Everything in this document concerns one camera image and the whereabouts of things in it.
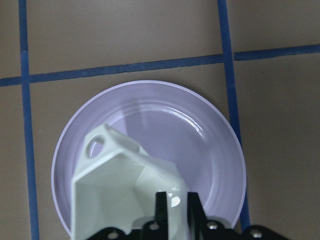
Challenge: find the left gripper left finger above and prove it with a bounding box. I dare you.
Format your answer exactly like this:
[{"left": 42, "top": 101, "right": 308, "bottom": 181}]
[{"left": 154, "top": 192, "right": 168, "bottom": 226}]

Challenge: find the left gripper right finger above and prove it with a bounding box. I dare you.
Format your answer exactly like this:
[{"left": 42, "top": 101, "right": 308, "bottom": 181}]
[{"left": 187, "top": 192, "right": 207, "bottom": 225}]

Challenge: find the lilac plate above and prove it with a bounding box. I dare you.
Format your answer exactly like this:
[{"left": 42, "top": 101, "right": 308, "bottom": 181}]
[{"left": 51, "top": 80, "right": 247, "bottom": 232}]

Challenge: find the brown paper table cover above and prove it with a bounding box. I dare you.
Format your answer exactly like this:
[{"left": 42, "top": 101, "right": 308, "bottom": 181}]
[{"left": 0, "top": 0, "right": 320, "bottom": 240}]

